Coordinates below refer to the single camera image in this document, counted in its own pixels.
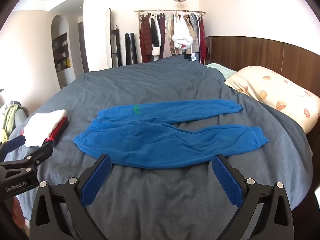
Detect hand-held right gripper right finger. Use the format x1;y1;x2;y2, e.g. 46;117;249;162
211;154;295;240

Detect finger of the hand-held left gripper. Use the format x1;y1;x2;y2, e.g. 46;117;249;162
0;135;26;162
0;144;54;173

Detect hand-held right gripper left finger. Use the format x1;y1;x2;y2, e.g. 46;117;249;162
29;154;113;240

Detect blue pants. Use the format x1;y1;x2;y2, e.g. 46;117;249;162
73;100;269;168

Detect stack of folded clothes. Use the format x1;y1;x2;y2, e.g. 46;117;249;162
24;109;67;148

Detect pile of clothes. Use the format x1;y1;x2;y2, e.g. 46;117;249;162
0;89;29;143

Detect red folded cloth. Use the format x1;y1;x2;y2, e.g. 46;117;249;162
42;116;70;143

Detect grey-blue duvet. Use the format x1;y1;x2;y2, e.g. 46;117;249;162
4;55;313;240

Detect cream fruit-print pillow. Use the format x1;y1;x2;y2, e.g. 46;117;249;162
224;66;320;134

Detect light green pillow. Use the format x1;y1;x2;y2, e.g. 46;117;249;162
205;63;238;80

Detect dark door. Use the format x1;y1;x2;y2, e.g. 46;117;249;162
78;21;89;73

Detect dark wooden ladder rack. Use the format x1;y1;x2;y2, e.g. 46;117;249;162
111;26;123;67

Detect dark wooden headboard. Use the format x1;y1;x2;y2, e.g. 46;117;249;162
205;36;320;140

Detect wavy standing mirror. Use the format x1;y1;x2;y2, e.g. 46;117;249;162
106;8;113;68

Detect black tower fan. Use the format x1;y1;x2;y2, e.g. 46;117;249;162
125;32;138;65

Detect row of hanging clothes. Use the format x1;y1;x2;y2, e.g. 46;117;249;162
139;12;207;63

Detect wooden clothes rack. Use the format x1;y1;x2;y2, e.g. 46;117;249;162
134;9;206;63

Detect arched wall shelf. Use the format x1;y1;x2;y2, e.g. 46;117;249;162
51;15;75;89

